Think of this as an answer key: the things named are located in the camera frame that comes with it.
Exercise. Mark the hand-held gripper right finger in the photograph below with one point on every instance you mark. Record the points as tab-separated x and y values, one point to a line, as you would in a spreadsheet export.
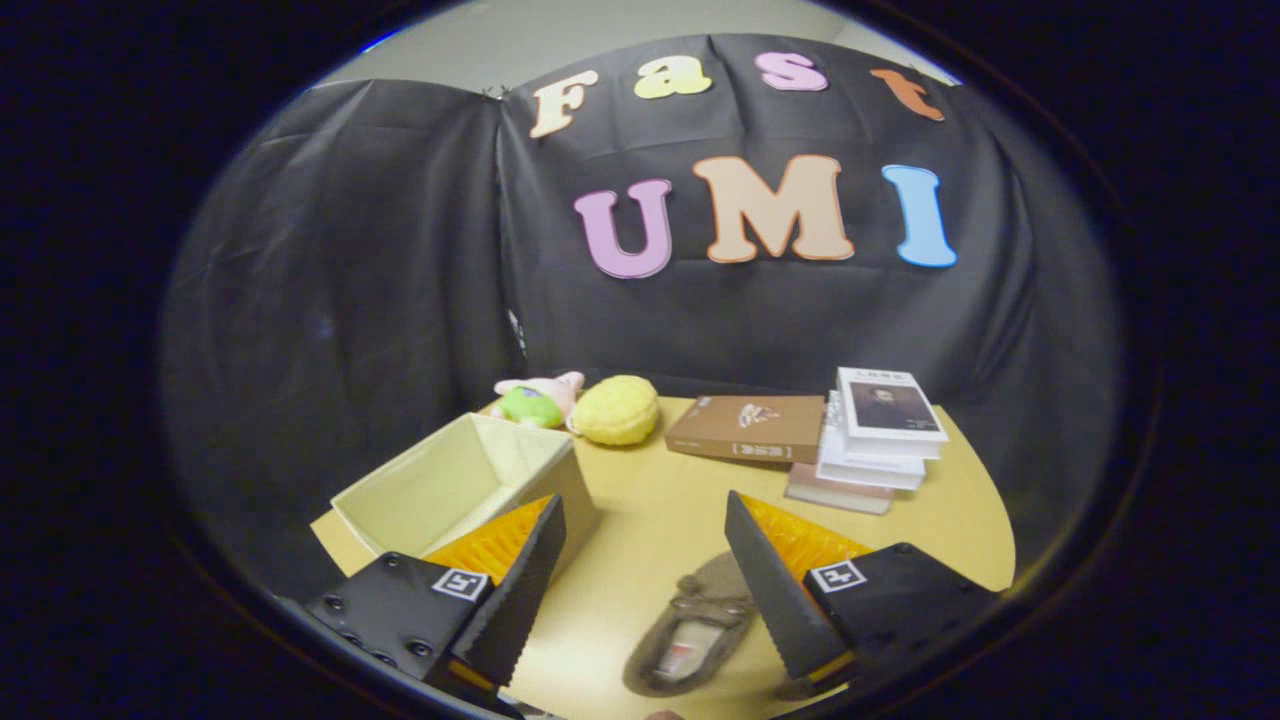
775	600

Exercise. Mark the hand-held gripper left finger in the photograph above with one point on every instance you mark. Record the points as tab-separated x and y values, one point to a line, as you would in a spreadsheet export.
515	600

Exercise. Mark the beige fabric storage box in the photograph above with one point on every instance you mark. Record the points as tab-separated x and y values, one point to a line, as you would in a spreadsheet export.
450	480

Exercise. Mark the pale pink book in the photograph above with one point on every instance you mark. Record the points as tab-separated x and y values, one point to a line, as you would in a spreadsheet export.
835	495

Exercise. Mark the plain white book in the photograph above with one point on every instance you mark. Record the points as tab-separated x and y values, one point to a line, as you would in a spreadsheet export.
860	470

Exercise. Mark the brown book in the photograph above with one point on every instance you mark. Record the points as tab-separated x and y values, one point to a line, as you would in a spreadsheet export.
745	425

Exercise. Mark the pink and green plush toy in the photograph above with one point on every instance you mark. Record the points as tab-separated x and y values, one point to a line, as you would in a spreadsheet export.
535	400

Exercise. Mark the yellow round plush toy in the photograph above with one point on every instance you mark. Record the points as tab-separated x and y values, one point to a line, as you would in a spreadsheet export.
615	410

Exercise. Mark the black backdrop cloth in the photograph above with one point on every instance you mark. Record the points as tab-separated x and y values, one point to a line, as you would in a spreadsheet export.
350	300

